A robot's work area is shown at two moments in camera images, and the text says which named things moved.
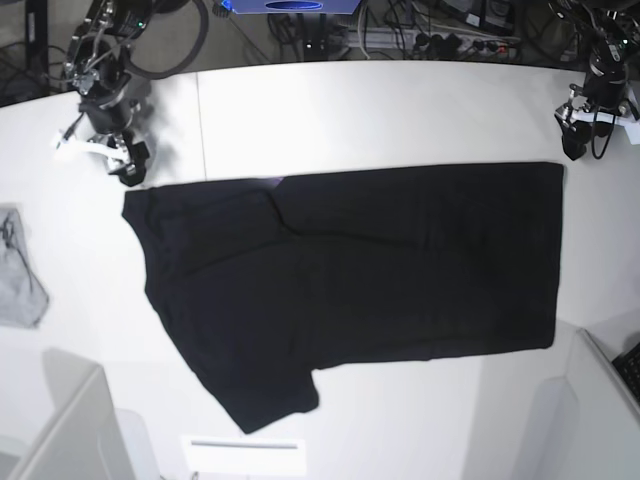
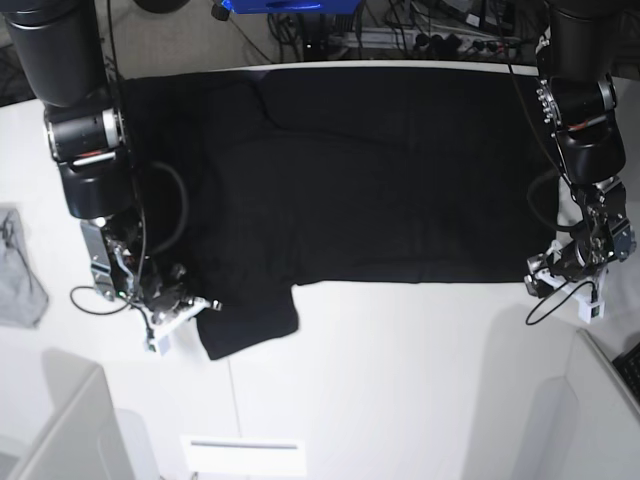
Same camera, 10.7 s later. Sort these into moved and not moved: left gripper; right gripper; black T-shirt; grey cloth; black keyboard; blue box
Moved: right gripper; black T-shirt; left gripper
Not moved: black keyboard; grey cloth; blue box
